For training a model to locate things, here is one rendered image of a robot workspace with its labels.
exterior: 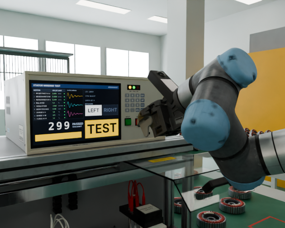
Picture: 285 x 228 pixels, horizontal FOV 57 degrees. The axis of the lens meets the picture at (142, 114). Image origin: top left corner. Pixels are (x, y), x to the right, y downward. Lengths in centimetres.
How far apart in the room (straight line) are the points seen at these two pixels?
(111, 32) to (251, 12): 378
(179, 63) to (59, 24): 386
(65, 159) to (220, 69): 43
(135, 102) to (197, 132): 42
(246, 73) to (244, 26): 643
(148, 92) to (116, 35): 736
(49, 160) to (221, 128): 44
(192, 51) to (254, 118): 153
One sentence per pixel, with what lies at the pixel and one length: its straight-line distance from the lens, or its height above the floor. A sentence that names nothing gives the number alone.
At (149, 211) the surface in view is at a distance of 83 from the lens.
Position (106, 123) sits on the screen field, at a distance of 77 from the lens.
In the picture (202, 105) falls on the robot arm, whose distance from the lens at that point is 43.
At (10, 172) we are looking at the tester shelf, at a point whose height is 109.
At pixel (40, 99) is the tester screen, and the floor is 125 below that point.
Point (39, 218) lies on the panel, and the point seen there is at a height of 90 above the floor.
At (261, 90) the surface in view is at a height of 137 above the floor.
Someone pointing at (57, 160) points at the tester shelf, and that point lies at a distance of 70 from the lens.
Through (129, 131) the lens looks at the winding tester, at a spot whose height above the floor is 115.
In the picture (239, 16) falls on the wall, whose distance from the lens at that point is 705.
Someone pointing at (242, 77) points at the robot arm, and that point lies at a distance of 48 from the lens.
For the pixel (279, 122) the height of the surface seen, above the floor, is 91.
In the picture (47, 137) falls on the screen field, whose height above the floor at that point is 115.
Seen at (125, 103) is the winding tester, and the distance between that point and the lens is 80.
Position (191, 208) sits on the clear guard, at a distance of 62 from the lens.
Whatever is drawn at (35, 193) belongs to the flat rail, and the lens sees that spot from 70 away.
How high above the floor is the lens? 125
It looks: 3 degrees down
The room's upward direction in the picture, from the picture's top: straight up
